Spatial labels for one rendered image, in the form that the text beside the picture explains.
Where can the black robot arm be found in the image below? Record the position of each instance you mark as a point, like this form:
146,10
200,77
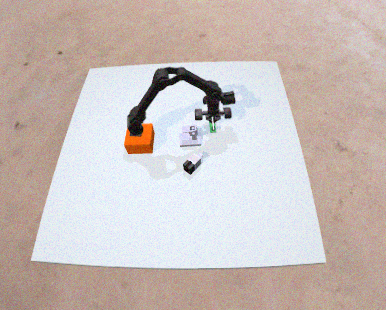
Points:
161,80

